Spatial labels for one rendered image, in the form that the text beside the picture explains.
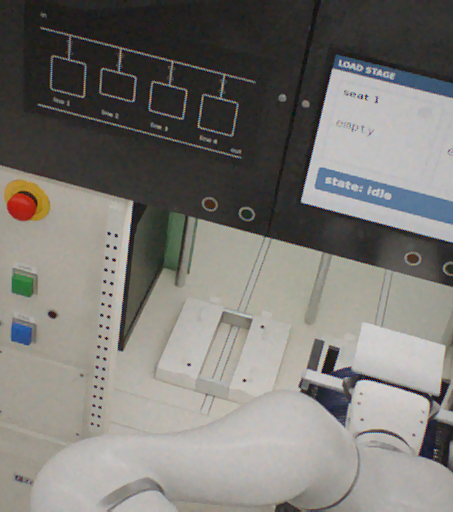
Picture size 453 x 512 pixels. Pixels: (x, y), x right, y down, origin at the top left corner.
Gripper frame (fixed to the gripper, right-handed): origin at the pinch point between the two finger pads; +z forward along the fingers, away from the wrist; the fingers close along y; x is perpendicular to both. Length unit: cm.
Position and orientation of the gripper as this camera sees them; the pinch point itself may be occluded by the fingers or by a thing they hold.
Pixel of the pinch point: (395, 370)
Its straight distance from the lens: 142.0
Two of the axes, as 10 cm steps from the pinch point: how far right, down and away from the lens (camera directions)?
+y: 9.6, 2.7, -1.0
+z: 2.5, -5.8, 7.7
